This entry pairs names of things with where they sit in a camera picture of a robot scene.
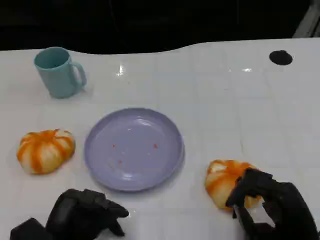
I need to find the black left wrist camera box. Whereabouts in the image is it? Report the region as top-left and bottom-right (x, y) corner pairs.
(9, 217), (55, 240)

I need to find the black round table grommet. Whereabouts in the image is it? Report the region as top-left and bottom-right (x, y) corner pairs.
(269, 50), (294, 67)

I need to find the orange and white bread roll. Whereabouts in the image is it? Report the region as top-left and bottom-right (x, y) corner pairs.
(204, 159), (263, 213)
(16, 128), (76, 175)

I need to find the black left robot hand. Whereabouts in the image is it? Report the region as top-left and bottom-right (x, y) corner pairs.
(45, 188), (130, 240)

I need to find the pale green mug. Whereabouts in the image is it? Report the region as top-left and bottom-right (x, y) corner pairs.
(33, 46), (88, 99)

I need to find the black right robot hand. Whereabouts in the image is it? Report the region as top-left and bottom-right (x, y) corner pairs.
(225, 167), (319, 240)

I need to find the lilac plate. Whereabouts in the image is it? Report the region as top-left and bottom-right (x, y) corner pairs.
(83, 107), (186, 193)

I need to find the grey metal frame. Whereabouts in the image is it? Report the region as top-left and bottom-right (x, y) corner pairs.
(292, 0), (320, 39)

